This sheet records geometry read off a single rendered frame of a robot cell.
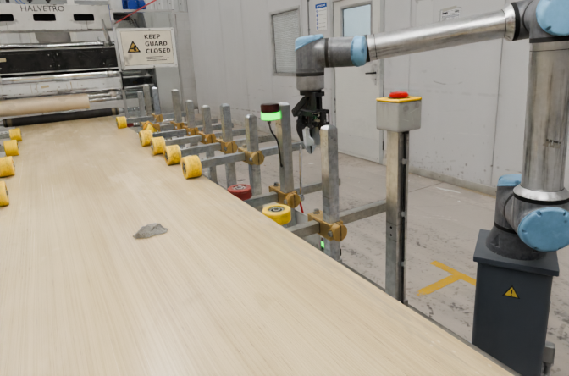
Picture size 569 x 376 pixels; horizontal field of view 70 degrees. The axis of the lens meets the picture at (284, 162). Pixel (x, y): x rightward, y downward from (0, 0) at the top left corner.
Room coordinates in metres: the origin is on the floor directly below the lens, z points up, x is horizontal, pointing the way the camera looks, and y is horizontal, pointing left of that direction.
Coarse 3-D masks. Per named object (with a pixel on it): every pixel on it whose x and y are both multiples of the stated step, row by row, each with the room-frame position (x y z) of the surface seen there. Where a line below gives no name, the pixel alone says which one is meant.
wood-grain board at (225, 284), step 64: (64, 128) 2.93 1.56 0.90; (128, 128) 2.76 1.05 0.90; (64, 192) 1.37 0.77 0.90; (128, 192) 1.33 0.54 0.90; (192, 192) 1.29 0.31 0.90; (0, 256) 0.89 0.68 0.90; (64, 256) 0.87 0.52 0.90; (128, 256) 0.85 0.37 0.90; (192, 256) 0.83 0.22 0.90; (256, 256) 0.82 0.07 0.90; (320, 256) 0.80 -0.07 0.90; (0, 320) 0.63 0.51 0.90; (64, 320) 0.62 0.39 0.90; (128, 320) 0.61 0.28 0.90; (192, 320) 0.60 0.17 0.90; (256, 320) 0.59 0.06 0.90; (320, 320) 0.58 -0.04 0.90; (384, 320) 0.57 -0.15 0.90
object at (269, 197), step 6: (318, 180) 1.47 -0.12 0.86; (294, 186) 1.41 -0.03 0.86; (306, 186) 1.41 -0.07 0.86; (312, 186) 1.42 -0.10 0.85; (318, 186) 1.44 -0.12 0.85; (270, 192) 1.36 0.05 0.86; (306, 192) 1.41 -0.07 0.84; (252, 198) 1.31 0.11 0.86; (258, 198) 1.31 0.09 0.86; (264, 198) 1.32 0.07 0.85; (270, 198) 1.34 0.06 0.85; (276, 198) 1.35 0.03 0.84; (252, 204) 1.30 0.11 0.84; (258, 204) 1.31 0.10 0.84; (264, 204) 1.32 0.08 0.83
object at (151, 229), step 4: (148, 224) 0.98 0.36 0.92; (152, 224) 1.00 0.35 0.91; (156, 224) 1.01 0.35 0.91; (160, 224) 0.98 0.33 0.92; (144, 228) 0.97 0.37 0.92; (148, 228) 0.97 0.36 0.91; (152, 228) 0.98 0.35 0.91; (156, 228) 0.97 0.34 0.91; (160, 228) 0.98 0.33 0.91; (164, 228) 0.98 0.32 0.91; (136, 232) 0.95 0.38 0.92; (140, 232) 0.96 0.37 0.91; (144, 232) 0.97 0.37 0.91; (148, 232) 0.95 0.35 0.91; (152, 232) 0.96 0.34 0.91; (156, 232) 0.96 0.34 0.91; (160, 232) 0.97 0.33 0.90; (164, 232) 0.97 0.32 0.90; (136, 236) 0.94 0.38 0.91; (140, 236) 0.94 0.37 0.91; (144, 236) 0.94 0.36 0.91; (148, 236) 0.95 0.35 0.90
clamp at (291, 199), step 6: (270, 186) 1.40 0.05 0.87; (276, 186) 1.39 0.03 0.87; (276, 192) 1.36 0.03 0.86; (282, 192) 1.33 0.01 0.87; (288, 192) 1.32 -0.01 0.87; (294, 192) 1.33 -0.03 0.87; (282, 198) 1.32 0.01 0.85; (288, 198) 1.29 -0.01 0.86; (294, 198) 1.31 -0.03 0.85; (300, 198) 1.32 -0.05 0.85; (282, 204) 1.32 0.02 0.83; (288, 204) 1.29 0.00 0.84; (294, 204) 1.30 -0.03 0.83
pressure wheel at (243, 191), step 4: (240, 184) 1.33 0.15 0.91; (244, 184) 1.33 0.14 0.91; (228, 188) 1.29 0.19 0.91; (232, 188) 1.30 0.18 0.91; (236, 188) 1.29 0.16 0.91; (240, 188) 1.29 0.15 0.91; (244, 188) 1.29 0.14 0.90; (248, 188) 1.28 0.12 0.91; (232, 192) 1.26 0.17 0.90; (236, 192) 1.26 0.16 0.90; (240, 192) 1.26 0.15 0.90; (244, 192) 1.26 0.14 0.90; (248, 192) 1.27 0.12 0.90; (236, 196) 1.26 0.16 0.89; (240, 196) 1.26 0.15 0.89; (244, 196) 1.26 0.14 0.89; (248, 196) 1.27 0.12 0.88; (244, 200) 1.26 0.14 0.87
